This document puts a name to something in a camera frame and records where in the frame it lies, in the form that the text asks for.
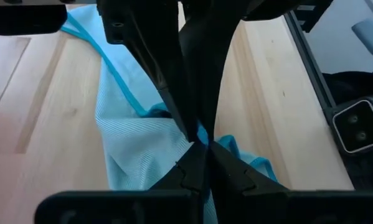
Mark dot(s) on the blue office chair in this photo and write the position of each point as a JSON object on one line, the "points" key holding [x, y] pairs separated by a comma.
{"points": [[371, 34]]}

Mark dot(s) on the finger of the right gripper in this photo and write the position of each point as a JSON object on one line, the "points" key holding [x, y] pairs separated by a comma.
{"points": [[211, 62], [152, 46]]}

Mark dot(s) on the teal blue microfiber towel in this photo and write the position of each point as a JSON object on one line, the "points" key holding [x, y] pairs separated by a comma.
{"points": [[136, 146]]}

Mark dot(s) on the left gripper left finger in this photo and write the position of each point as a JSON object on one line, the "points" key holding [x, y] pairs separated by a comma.
{"points": [[189, 174]]}

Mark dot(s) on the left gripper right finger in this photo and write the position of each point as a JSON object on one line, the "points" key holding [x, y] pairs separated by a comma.
{"points": [[229, 177]]}

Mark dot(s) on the silver-edged black camera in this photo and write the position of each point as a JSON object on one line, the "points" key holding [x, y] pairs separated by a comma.
{"points": [[359, 127]]}

